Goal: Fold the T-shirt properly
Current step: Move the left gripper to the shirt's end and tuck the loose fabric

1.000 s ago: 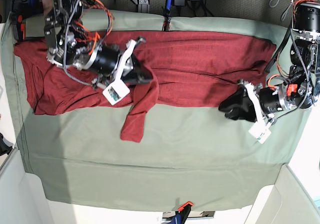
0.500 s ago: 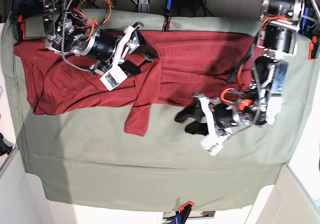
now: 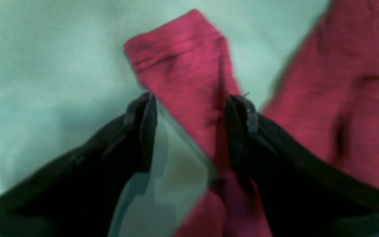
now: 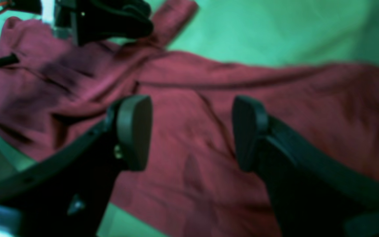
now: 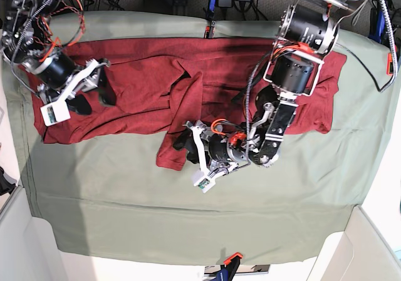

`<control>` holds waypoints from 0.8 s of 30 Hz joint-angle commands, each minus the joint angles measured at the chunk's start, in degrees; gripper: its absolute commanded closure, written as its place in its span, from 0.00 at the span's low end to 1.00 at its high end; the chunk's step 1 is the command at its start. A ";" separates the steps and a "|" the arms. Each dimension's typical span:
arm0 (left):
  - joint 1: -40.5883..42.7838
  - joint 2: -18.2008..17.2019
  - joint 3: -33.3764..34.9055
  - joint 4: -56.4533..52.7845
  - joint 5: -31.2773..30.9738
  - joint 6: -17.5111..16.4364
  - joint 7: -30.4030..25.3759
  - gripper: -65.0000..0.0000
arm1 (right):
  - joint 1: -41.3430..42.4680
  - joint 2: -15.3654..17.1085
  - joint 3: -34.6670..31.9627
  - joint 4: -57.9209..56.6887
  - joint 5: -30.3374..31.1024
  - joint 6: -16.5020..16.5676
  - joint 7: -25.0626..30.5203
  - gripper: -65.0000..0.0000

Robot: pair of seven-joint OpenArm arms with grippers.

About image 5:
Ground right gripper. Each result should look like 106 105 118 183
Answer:
22 52 117 115

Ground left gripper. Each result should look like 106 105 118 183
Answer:
173 124 251 178

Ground red T-shirt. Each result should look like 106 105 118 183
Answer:
28 37 348 171

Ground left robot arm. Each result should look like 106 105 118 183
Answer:
173 0 400 181

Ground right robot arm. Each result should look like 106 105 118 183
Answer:
1 0 117 115

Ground bottom blue orange clamp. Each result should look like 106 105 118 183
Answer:
213 252 243 281

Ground right orange black clamp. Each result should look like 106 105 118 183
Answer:
386 53 393 76

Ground right blue clamp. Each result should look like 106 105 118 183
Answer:
368 8 385 43

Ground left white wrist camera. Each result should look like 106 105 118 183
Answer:
184 120 217 193

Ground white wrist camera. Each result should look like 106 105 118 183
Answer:
40 59 110 126
184 120 217 193

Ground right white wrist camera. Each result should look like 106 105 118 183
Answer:
40 59 110 126

